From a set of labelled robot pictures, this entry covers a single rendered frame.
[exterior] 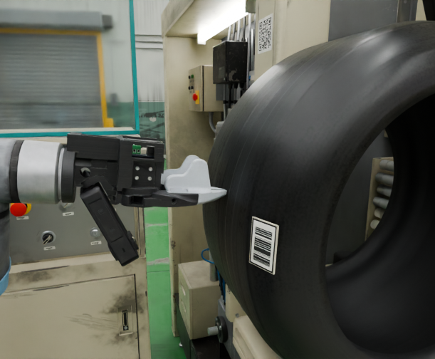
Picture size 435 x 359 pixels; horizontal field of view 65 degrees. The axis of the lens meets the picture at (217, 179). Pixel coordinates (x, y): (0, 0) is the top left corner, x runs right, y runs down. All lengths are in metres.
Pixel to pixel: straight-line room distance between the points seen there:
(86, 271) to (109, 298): 0.11
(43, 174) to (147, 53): 9.17
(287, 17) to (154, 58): 8.79
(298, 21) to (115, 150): 0.53
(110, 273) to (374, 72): 0.91
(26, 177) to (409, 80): 0.45
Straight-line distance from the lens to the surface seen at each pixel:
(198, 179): 0.45
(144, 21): 9.69
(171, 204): 0.43
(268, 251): 0.41
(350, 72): 0.45
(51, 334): 1.22
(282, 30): 0.80
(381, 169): 1.14
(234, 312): 0.86
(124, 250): 0.46
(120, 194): 0.43
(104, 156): 0.44
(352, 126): 0.42
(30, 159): 0.43
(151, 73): 9.50
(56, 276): 1.13
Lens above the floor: 1.36
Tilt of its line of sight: 12 degrees down
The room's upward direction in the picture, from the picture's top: straight up
